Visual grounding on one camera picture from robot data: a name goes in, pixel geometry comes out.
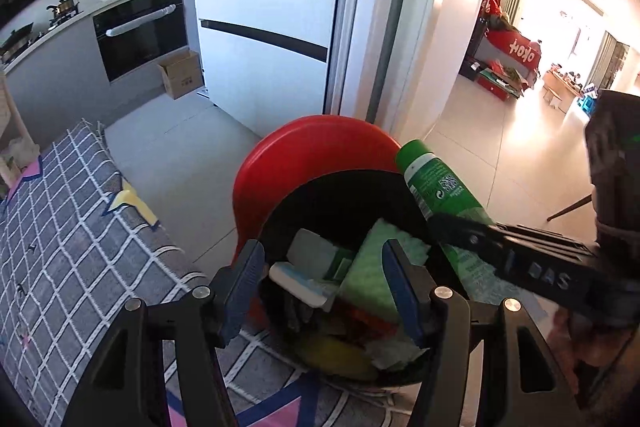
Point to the black built-in oven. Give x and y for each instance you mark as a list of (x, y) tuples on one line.
[(145, 42)]

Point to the wooden low table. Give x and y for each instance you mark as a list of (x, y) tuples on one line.
[(560, 87)]

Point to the white packet green label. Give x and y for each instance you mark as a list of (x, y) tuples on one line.
[(315, 252)]

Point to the white tissue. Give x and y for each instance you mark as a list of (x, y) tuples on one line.
[(395, 352)]

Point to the grey checked tablecloth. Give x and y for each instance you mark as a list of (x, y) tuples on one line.
[(75, 232)]

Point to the green sponge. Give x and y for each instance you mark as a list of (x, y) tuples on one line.
[(365, 272)]

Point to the red fabric toy box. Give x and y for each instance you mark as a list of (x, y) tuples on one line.
[(515, 49)]

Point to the person's right hand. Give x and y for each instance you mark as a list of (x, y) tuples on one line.
[(595, 342)]

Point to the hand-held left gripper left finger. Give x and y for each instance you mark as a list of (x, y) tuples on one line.
[(245, 287)]

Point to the wooden baby crib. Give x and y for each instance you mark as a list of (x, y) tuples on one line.
[(15, 122)]

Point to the black round bin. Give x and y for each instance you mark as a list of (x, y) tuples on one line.
[(340, 202)]

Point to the brown cardboard box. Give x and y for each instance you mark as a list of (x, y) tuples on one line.
[(182, 77)]

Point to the yellow sponge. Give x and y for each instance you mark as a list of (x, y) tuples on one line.
[(335, 357)]

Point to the black wok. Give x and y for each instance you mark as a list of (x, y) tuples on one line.
[(17, 39)]

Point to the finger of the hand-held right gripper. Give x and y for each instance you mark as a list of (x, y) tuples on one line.
[(465, 234)]

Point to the green plastic bottle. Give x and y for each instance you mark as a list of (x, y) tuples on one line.
[(435, 187)]

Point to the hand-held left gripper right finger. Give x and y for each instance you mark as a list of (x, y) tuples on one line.
[(402, 292)]

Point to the blue and white box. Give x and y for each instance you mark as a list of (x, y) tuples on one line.
[(300, 282)]

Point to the red chair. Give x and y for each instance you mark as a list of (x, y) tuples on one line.
[(300, 157)]

